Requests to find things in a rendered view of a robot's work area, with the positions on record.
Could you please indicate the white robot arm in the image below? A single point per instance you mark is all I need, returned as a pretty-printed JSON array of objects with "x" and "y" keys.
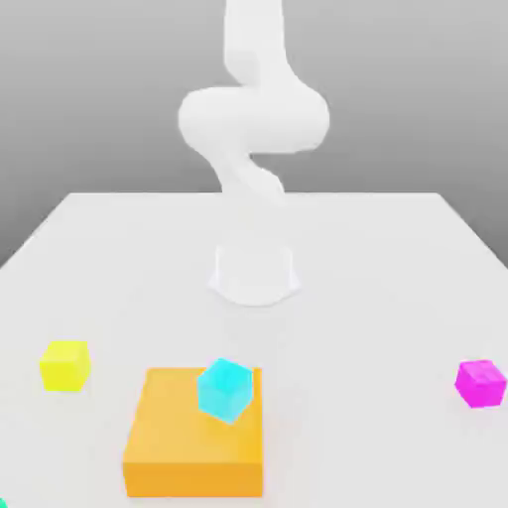
[{"x": 254, "y": 119}]

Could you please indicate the small cyan cube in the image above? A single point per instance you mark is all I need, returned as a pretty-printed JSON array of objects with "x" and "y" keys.
[{"x": 225, "y": 391}]

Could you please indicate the small yellow cube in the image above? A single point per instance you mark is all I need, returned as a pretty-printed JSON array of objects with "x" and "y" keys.
[{"x": 65, "y": 367}]

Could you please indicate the small magenta cube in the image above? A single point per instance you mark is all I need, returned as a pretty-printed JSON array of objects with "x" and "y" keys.
[{"x": 480, "y": 384}]

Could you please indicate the large orange box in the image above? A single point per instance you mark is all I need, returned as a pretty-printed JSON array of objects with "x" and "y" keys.
[{"x": 178, "y": 444}]

